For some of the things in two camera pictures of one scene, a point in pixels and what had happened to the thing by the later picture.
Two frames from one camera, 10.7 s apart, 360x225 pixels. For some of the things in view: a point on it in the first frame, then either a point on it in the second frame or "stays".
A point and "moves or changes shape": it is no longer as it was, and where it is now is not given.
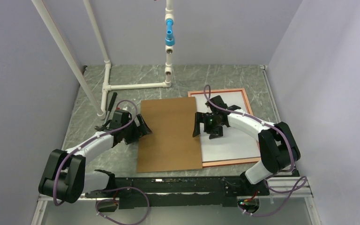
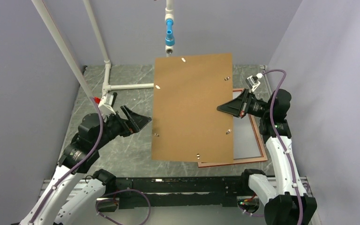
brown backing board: [171, 146] moves or changes shape
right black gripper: [202, 117] → [239, 106]
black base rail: [179, 191] stays
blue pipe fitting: [169, 40] stays
